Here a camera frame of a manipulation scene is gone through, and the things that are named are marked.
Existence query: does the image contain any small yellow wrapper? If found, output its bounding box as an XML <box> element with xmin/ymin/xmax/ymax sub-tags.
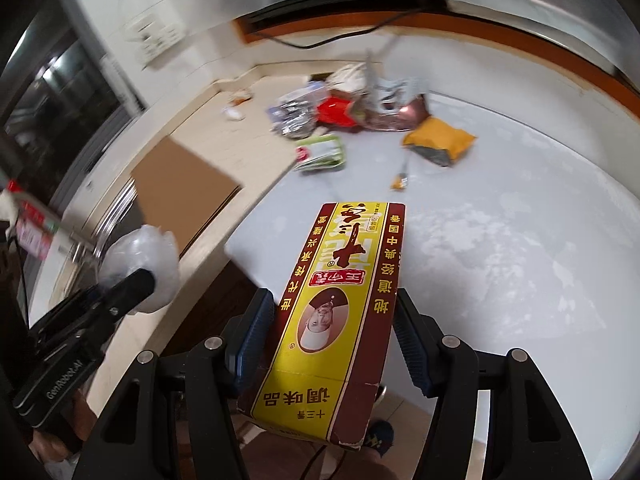
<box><xmin>390</xmin><ymin>155</ymin><xmax>413</xmax><ymax>192</ymax></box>

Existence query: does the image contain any stainless steel sink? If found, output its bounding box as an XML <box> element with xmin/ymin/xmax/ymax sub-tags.
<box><xmin>30</xmin><ymin>180</ymin><xmax>138</xmax><ymax>321</ymax></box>

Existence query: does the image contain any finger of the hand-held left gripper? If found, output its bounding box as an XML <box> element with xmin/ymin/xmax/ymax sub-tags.
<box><xmin>29</xmin><ymin>268</ymin><xmax>155</xmax><ymax>342</ymax></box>

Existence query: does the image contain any clear plastic bag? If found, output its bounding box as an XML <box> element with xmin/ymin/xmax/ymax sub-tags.
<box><xmin>100</xmin><ymin>225</ymin><xmax>181</xmax><ymax>316</ymax></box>

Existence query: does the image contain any yellow red seasoning box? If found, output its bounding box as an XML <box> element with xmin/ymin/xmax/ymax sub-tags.
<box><xmin>236</xmin><ymin>201</ymin><xmax>407</xmax><ymax>452</ymax></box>

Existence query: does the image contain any green white packet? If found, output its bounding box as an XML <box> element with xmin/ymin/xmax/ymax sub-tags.
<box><xmin>295</xmin><ymin>134</ymin><xmax>347</xmax><ymax>173</ymax></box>

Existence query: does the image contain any aluminium foil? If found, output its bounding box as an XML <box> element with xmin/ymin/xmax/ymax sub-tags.
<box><xmin>272</xmin><ymin>100</ymin><xmax>321</xmax><ymax>141</ymax></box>

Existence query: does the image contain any white wall socket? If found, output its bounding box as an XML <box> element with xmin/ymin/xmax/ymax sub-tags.
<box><xmin>125</xmin><ymin>10</ymin><xmax>188</xmax><ymax>66</ymax></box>

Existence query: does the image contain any person's blue shoe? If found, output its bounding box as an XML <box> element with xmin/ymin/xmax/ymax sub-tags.
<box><xmin>367</xmin><ymin>420</ymin><xmax>396</xmax><ymax>458</ymax></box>

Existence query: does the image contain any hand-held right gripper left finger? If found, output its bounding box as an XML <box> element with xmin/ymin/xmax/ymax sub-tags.
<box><xmin>72</xmin><ymin>287</ymin><xmax>276</xmax><ymax>480</ymax></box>

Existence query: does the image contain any yellow snack packet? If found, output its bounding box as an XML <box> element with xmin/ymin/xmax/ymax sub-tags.
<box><xmin>402</xmin><ymin>116</ymin><xmax>476</xmax><ymax>168</ymax></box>

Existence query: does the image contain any dark window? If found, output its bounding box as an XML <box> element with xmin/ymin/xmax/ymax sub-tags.
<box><xmin>0</xmin><ymin>35</ymin><xmax>131</xmax><ymax>171</ymax></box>

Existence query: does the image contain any red snack packet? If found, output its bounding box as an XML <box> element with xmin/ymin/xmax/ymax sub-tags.
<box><xmin>315</xmin><ymin>95</ymin><xmax>366</xmax><ymax>133</ymax></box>

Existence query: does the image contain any black cable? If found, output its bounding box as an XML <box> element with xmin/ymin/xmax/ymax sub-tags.
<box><xmin>245</xmin><ymin>6</ymin><xmax>451</xmax><ymax>51</ymax></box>

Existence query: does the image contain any red white labelled package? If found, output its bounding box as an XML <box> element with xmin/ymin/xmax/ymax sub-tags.
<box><xmin>10</xmin><ymin>180</ymin><xmax>63</xmax><ymax>257</ymax></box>

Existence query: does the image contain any white paper bag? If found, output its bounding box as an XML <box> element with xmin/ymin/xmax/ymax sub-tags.
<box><xmin>325</xmin><ymin>62</ymin><xmax>375</xmax><ymax>93</ymax></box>

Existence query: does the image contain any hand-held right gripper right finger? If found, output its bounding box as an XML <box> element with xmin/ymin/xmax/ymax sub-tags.
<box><xmin>394</xmin><ymin>291</ymin><xmax>601</xmax><ymax>480</ymax></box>

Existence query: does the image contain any blue white carton box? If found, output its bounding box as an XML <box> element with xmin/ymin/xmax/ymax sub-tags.
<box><xmin>265</xmin><ymin>82</ymin><xmax>331</xmax><ymax>111</ymax></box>

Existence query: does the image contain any brown cardboard sheet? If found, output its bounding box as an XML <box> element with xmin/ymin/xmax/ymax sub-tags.
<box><xmin>131</xmin><ymin>137</ymin><xmax>243</xmax><ymax>256</ymax></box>

